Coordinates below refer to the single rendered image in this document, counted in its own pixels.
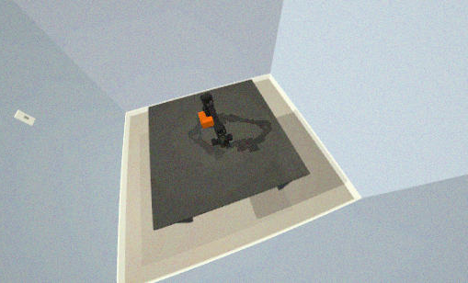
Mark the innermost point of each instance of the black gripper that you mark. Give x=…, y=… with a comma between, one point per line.
x=216, y=142

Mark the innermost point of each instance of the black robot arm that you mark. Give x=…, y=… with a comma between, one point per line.
x=209, y=110

